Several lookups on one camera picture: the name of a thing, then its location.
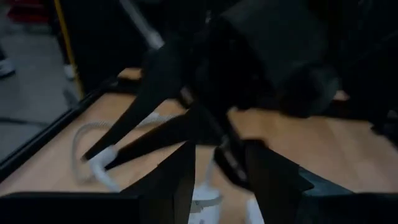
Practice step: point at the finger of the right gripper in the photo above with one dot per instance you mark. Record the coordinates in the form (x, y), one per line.
(174, 133)
(155, 84)

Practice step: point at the grey metal bar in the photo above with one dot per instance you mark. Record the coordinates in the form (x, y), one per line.
(143, 28)

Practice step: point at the red plastic crate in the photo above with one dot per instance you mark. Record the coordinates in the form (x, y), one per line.
(28, 11)

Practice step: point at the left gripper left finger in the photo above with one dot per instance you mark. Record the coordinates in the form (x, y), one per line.
(169, 193)

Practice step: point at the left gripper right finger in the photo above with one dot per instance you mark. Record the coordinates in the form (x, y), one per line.
(276, 186)

